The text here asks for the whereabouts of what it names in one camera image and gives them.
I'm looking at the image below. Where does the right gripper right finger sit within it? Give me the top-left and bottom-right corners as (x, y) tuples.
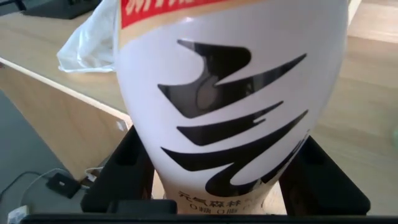
(278, 135), (371, 217)

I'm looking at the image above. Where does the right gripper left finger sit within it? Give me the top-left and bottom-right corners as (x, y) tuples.
(80, 124), (156, 214)

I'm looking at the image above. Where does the white drink bottle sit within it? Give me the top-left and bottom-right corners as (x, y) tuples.
(113, 0), (349, 215)

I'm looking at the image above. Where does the white plastic bag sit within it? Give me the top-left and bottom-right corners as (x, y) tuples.
(56, 0), (121, 74)

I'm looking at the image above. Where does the black power adapter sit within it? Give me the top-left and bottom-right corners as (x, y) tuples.
(45, 172), (81, 199)

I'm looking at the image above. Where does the white power strip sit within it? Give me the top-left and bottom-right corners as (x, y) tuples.
(6, 204), (30, 224)

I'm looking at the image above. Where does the black device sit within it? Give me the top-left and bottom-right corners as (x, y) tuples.
(21, 0), (103, 21)

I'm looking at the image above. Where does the white cable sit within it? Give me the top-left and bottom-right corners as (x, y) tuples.
(19, 166), (105, 208)

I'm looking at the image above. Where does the black cable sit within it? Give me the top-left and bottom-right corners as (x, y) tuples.
(0, 170), (47, 203)

